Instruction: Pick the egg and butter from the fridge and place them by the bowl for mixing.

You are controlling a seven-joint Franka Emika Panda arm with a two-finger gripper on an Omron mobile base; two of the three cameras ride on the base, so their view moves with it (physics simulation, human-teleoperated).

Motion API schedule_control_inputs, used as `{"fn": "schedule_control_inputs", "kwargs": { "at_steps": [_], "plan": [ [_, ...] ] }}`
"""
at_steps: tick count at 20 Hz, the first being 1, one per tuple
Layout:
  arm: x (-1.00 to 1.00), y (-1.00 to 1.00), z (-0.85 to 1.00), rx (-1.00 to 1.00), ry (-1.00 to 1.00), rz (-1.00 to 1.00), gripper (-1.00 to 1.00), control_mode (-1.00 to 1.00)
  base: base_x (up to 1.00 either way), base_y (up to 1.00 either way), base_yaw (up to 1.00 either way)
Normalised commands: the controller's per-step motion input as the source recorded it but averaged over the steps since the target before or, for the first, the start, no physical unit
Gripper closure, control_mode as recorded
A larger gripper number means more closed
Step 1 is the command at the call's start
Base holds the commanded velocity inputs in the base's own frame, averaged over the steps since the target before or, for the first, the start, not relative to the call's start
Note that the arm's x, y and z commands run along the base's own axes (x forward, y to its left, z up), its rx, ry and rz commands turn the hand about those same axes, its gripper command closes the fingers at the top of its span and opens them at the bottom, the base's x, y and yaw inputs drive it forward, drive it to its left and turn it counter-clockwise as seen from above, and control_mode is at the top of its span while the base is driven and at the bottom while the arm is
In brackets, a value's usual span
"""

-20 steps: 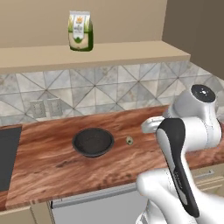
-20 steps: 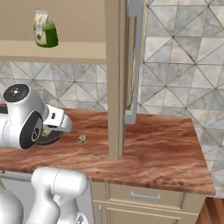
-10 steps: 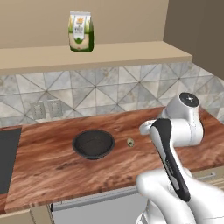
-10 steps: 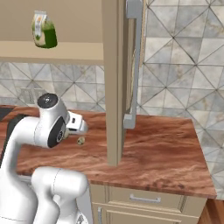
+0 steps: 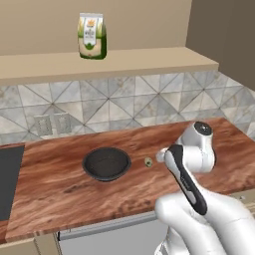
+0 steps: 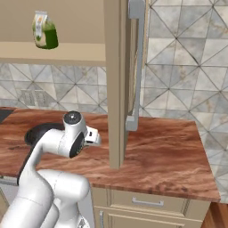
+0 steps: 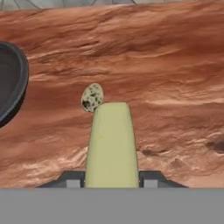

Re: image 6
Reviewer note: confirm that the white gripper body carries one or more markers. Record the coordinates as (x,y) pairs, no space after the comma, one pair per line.
(94,140)

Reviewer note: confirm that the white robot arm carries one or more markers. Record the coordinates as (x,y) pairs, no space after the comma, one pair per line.
(35,193)

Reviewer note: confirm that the beige drawer front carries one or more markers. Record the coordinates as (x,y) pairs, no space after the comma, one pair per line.
(124,199)

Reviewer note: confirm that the black hob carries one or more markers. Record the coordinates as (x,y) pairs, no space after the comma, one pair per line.
(5,114)

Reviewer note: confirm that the beige base cupboard door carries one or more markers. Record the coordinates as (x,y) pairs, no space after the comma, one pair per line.
(142,221)

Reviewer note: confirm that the beige wall cupboard door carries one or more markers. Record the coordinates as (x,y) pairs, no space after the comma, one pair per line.
(115,89)

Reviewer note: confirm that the grey wall socket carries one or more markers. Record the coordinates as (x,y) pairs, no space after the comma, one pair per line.
(35,98)

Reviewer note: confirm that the beige open wall cupboard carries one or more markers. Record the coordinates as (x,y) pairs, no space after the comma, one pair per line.
(74,26)

